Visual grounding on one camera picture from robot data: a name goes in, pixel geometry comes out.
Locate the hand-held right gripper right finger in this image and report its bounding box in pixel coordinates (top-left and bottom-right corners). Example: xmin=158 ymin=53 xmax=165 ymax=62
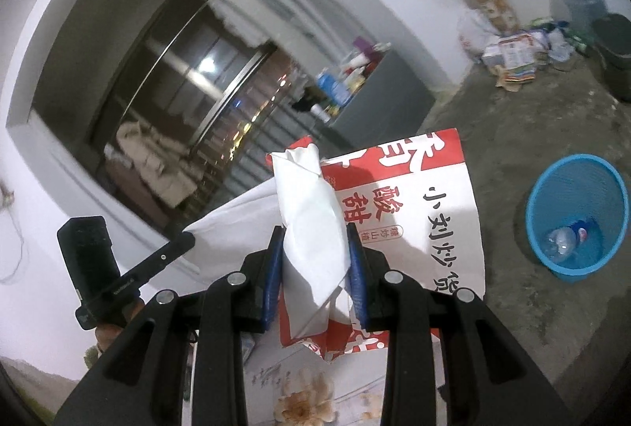
xmin=346 ymin=223 xmax=568 ymax=426

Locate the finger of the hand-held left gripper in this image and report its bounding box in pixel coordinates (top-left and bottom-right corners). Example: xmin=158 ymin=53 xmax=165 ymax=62
xmin=142 ymin=231 xmax=196 ymax=276

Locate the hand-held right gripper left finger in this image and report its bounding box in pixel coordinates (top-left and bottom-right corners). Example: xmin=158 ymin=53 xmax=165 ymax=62
xmin=53 ymin=225 xmax=286 ymax=426

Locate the white paper sheet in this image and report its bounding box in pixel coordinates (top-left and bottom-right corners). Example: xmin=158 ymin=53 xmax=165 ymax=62
xmin=270 ymin=144 xmax=352 ymax=339

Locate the red and white paper bag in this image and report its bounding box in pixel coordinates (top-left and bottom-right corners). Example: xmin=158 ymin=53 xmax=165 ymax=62
xmin=183 ymin=127 xmax=488 ymax=362

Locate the blue mesh wastebasket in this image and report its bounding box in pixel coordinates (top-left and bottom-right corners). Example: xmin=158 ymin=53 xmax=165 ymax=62
xmin=525 ymin=154 xmax=631 ymax=285

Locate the dark lidded trash bin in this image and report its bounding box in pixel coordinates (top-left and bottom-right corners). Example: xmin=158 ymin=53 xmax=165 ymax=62
xmin=592 ymin=14 xmax=631 ymax=104

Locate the beige padded coat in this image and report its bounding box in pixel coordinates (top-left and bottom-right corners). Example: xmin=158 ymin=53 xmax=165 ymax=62
xmin=116 ymin=120 xmax=198 ymax=210

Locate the floral tablecloth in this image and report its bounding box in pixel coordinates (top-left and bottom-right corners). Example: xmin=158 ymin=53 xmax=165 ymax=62
xmin=180 ymin=332 xmax=447 ymax=426

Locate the metal balcony railing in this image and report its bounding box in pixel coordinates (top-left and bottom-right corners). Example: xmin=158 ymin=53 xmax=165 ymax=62
xmin=192 ymin=105 xmax=316 ymax=210

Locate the landscape printed sheet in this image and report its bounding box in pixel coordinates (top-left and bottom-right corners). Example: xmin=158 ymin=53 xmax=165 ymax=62
xmin=0 ymin=354 xmax=82 ymax=426

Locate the grey cabinet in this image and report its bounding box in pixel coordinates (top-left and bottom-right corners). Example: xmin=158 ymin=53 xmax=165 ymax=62
xmin=330 ymin=46 xmax=437 ymax=146

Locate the glass balcony door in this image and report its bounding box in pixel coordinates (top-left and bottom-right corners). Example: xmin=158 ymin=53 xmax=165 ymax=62
xmin=86 ymin=0 xmax=277 ymax=151

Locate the blue detergent bottle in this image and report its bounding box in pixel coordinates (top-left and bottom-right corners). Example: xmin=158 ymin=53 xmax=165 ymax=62
xmin=315 ymin=68 xmax=348 ymax=106

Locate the cluster of small bottles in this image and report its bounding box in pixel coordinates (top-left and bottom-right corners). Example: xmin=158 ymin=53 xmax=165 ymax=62
xmin=340 ymin=54 xmax=392 ymax=106

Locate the clear plastic bottle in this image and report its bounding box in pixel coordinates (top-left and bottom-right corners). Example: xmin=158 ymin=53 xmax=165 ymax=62
xmin=545 ymin=219 xmax=599 ymax=262

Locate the pile of packaging litter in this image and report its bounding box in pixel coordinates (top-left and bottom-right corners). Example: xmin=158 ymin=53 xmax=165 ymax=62
xmin=480 ymin=17 xmax=592 ymax=94

